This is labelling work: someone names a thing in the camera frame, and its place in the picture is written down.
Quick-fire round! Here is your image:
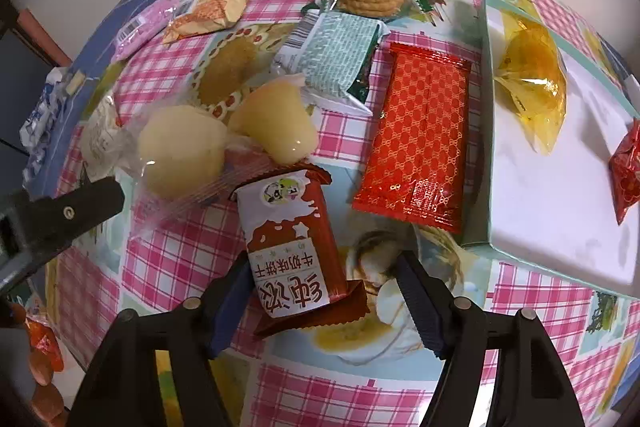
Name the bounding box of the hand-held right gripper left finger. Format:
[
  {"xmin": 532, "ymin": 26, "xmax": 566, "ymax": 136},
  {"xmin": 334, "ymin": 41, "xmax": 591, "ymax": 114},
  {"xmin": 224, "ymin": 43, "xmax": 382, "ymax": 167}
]
[{"xmin": 67, "ymin": 251, "xmax": 261, "ymax": 427}]

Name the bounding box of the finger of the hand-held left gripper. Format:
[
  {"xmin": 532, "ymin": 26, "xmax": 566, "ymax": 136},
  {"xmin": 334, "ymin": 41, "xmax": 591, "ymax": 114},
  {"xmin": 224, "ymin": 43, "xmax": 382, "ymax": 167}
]
[{"xmin": 0, "ymin": 177, "xmax": 126, "ymax": 269}]

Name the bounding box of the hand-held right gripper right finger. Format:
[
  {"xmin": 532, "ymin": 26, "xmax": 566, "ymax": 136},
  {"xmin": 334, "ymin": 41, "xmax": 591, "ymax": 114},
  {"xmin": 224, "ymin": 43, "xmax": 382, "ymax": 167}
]
[{"xmin": 396, "ymin": 251, "xmax": 587, "ymax": 427}]

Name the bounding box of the brown and white biscuit packet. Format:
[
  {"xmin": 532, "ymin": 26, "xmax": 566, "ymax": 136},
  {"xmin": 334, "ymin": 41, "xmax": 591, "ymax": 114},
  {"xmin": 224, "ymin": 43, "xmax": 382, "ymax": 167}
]
[{"xmin": 229, "ymin": 162, "xmax": 372, "ymax": 341}]

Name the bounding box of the round bun clear wrapper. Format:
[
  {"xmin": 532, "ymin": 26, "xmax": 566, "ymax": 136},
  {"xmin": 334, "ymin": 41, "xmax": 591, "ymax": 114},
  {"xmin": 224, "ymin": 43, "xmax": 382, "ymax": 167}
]
[{"xmin": 136, "ymin": 106, "xmax": 227, "ymax": 202}]

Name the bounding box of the pink snack packet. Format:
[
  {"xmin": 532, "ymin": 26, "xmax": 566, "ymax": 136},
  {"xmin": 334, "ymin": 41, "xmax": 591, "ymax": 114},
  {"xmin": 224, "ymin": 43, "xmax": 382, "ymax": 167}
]
[{"xmin": 112, "ymin": 0, "xmax": 197, "ymax": 60}]

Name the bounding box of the pale yellow jelly cup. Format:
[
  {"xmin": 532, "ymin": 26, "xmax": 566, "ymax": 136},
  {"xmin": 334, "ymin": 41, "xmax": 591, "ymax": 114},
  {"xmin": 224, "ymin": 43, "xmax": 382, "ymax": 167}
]
[{"xmin": 226, "ymin": 74, "xmax": 319, "ymax": 166}]

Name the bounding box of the orange and white snack packet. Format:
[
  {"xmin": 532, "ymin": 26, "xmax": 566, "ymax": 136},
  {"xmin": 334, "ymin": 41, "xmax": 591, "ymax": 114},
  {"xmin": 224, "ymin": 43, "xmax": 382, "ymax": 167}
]
[{"xmin": 162, "ymin": 0, "xmax": 252, "ymax": 46}]

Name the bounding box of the checkered printed tablecloth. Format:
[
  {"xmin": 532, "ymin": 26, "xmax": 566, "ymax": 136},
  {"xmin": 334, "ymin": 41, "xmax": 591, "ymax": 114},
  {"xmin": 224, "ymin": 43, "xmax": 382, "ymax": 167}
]
[{"xmin": 22, "ymin": 0, "xmax": 640, "ymax": 427}]

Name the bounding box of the blue and white snack packet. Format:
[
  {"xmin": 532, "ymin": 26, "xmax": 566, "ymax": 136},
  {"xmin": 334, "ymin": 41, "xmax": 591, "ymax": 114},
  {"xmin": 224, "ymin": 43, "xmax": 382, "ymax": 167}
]
[{"xmin": 19, "ymin": 67, "xmax": 76, "ymax": 188}]

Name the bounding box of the dark cabinet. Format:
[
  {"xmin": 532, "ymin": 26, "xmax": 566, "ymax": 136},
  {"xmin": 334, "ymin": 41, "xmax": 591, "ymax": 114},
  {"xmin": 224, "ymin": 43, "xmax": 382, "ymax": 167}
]
[{"xmin": 0, "ymin": 4, "xmax": 66, "ymax": 168}]

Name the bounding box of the orange snack bag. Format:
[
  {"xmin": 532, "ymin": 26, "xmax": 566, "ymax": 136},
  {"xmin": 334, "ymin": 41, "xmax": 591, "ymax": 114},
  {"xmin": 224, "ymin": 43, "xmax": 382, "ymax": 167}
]
[{"xmin": 15, "ymin": 304, "xmax": 67, "ymax": 415}]

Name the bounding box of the salmon pink board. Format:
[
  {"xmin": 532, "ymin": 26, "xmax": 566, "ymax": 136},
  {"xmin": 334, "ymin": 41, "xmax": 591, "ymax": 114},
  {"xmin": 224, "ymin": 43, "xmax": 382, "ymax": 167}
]
[{"xmin": 16, "ymin": 8, "xmax": 72, "ymax": 68}]

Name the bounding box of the red patterned snack packet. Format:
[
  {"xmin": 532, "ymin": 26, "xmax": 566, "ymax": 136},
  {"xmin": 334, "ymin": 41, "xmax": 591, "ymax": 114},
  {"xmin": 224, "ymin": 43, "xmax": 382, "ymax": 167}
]
[{"xmin": 351, "ymin": 41, "xmax": 474, "ymax": 236}]

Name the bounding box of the small red snack packet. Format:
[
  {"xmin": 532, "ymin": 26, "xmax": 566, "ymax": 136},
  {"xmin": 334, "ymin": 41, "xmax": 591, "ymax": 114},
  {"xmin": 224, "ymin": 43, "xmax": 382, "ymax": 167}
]
[{"xmin": 608, "ymin": 119, "xmax": 640, "ymax": 226}]

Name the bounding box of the yellow clear snack packet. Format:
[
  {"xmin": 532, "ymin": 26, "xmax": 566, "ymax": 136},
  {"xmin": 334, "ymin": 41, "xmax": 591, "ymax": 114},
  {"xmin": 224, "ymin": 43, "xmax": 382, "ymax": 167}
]
[{"xmin": 492, "ymin": 11, "xmax": 569, "ymax": 156}]

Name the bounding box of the teal and white snack packet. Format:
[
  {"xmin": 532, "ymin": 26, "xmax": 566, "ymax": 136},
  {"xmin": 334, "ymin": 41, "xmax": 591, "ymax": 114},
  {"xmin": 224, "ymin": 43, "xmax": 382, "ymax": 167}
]
[{"xmin": 270, "ymin": 11, "xmax": 387, "ymax": 118}]

